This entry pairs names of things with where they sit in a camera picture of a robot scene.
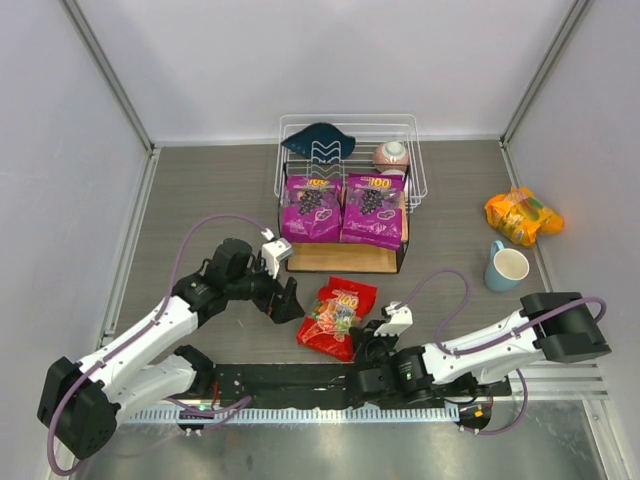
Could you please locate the red fruit candy bag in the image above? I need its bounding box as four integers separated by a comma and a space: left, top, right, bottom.
296, 276, 378, 362

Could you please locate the purple blackcurrant candy bag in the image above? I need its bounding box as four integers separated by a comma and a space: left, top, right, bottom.
281, 175, 342, 243

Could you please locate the orange candy bag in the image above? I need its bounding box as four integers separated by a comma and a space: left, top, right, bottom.
484, 187, 565, 247

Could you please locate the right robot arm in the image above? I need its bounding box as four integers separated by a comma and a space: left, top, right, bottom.
345, 292, 611, 408

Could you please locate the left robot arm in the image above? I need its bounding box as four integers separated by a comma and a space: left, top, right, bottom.
37, 238, 304, 461

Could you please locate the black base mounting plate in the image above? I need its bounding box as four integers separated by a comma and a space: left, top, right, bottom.
174, 363, 512, 410

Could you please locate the dark blue leaf plate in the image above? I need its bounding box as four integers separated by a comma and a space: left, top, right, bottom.
280, 122, 356, 164

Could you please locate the light blue mug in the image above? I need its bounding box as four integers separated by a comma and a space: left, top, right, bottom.
484, 240, 530, 293

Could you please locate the pink patterned bowl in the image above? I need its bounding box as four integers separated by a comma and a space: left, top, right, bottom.
372, 141, 409, 173

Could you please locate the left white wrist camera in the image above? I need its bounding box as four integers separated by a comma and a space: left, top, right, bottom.
261, 228, 294, 279

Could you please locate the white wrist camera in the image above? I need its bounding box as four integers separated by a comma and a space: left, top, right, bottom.
374, 302, 413, 337
261, 228, 294, 279

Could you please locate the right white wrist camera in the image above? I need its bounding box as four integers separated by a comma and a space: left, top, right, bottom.
374, 302, 413, 337

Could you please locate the white slotted cable duct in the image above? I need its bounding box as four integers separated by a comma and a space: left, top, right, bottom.
126, 403, 459, 429

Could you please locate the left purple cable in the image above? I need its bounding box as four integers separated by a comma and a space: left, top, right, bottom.
45, 214, 271, 476

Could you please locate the white wire dish rack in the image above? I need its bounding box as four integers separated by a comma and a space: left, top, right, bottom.
273, 113, 428, 212

